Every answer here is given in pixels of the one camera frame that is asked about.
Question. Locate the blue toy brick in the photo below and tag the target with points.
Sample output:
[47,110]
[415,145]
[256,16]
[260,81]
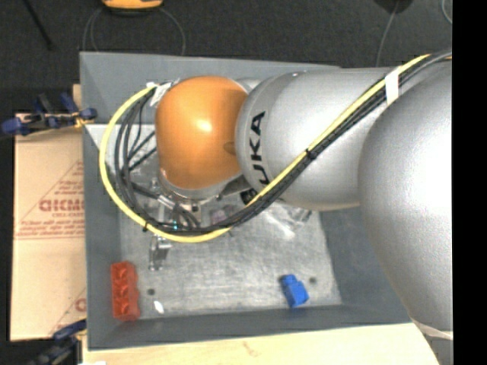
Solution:
[295,291]

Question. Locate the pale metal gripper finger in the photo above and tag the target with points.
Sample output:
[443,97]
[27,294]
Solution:
[163,251]
[153,255]

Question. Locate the black cylinder on white bracket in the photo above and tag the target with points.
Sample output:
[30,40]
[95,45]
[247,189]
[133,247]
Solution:
[249,197]

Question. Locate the brown cardboard board red print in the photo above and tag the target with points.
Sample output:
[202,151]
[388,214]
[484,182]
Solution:
[45,211]

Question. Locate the grey metal bin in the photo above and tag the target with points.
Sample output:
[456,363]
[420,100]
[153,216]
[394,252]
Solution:
[236,272]

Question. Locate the small white piece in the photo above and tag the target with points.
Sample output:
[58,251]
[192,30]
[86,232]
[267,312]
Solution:
[159,307]

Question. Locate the clear plastic object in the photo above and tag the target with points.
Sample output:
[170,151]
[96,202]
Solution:
[285,221]

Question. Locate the red toy brick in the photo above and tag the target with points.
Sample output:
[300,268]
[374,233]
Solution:
[125,291]

